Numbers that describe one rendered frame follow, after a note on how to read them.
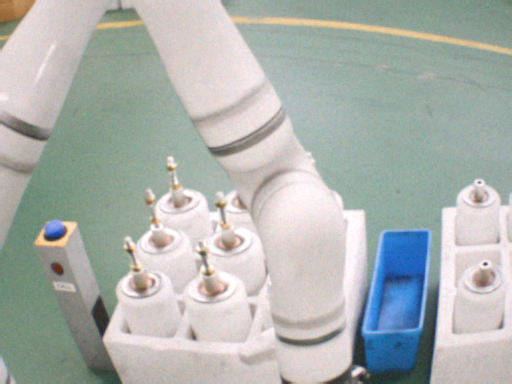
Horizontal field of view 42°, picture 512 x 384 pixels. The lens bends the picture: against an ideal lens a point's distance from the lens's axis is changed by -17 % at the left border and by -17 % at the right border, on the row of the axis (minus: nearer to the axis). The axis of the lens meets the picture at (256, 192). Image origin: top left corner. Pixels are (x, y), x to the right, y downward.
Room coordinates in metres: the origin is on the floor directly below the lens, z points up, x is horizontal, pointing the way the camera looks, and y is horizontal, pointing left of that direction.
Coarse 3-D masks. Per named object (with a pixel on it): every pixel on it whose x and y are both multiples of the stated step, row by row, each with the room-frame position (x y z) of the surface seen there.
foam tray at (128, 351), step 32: (352, 224) 1.12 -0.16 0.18; (352, 256) 1.03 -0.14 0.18; (352, 288) 0.96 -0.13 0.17; (256, 320) 0.91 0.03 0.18; (352, 320) 0.95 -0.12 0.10; (128, 352) 0.89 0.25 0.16; (160, 352) 0.87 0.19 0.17; (192, 352) 0.85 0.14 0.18; (224, 352) 0.84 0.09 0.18; (352, 352) 0.94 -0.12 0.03
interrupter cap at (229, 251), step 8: (216, 232) 1.06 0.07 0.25; (240, 232) 1.05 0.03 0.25; (248, 232) 1.05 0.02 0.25; (208, 240) 1.04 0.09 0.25; (216, 240) 1.04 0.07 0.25; (240, 240) 1.03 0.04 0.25; (248, 240) 1.03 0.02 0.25; (216, 248) 1.02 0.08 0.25; (224, 248) 1.02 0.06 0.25; (232, 248) 1.01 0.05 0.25; (240, 248) 1.01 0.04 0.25; (248, 248) 1.01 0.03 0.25; (232, 256) 0.99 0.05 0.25
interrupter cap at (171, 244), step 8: (168, 232) 1.08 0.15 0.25; (176, 232) 1.08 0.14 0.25; (144, 240) 1.07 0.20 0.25; (152, 240) 1.07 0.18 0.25; (168, 240) 1.06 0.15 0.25; (176, 240) 1.06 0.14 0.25; (144, 248) 1.05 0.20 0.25; (152, 248) 1.04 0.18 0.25; (160, 248) 1.04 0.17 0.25; (168, 248) 1.04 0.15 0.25
